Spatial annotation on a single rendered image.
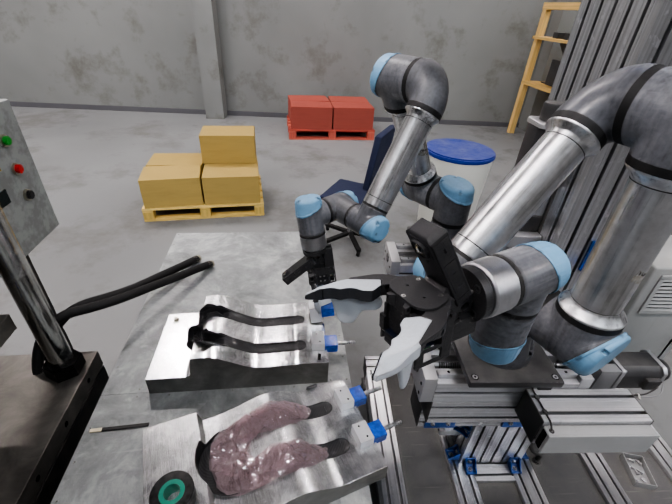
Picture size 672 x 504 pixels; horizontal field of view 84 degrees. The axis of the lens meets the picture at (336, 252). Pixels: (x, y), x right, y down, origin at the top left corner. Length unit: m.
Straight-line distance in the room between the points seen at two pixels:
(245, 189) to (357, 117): 2.87
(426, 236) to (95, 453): 0.99
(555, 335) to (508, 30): 7.03
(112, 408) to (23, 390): 0.28
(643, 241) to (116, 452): 1.18
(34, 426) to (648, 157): 1.43
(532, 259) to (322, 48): 6.63
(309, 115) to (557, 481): 5.15
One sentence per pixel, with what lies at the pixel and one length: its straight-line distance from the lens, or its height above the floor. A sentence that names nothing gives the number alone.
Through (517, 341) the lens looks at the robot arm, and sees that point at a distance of 0.61.
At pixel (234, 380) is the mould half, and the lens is 1.15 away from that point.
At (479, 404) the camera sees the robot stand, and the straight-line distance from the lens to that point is 1.10.
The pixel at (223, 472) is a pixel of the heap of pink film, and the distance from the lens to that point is 0.95.
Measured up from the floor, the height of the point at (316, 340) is 0.92.
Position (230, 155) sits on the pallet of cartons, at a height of 0.48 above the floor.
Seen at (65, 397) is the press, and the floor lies 0.79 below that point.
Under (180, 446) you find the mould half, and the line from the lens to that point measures 0.98.
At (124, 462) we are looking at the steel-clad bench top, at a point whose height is 0.80.
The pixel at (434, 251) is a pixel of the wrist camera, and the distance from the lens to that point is 0.40.
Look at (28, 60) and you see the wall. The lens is 8.49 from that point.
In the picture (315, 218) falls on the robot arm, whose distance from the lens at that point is 1.03.
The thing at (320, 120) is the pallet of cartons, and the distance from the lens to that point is 5.92.
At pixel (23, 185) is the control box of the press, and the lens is 1.44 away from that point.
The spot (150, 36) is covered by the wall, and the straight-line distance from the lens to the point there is 7.52.
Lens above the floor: 1.73
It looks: 33 degrees down
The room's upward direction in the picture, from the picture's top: 3 degrees clockwise
